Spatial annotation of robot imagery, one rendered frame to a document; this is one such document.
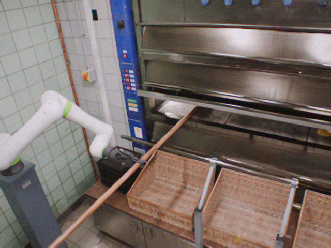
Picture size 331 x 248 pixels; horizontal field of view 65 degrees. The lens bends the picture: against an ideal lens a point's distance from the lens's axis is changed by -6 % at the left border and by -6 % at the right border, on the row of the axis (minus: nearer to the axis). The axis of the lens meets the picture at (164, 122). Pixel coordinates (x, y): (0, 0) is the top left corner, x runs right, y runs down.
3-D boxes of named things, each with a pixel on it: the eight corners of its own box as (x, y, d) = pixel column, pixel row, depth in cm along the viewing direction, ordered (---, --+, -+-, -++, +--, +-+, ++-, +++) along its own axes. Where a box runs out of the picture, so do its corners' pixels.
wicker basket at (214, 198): (220, 192, 223) (221, 166, 210) (290, 213, 197) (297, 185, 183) (196, 236, 187) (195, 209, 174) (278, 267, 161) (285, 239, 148)
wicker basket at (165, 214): (158, 173, 252) (155, 148, 239) (216, 190, 226) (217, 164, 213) (128, 208, 216) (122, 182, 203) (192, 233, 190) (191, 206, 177)
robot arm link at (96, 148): (93, 157, 190) (83, 152, 181) (100, 140, 193) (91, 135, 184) (108, 162, 183) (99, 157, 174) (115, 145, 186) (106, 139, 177)
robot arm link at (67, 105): (36, 107, 154) (48, 90, 153) (36, 99, 165) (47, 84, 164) (63, 122, 165) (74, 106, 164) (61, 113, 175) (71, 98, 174)
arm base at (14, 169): (-12, 167, 173) (-16, 160, 170) (7, 155, 184) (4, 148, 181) (9, 179, 161) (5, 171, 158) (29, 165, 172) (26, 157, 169)
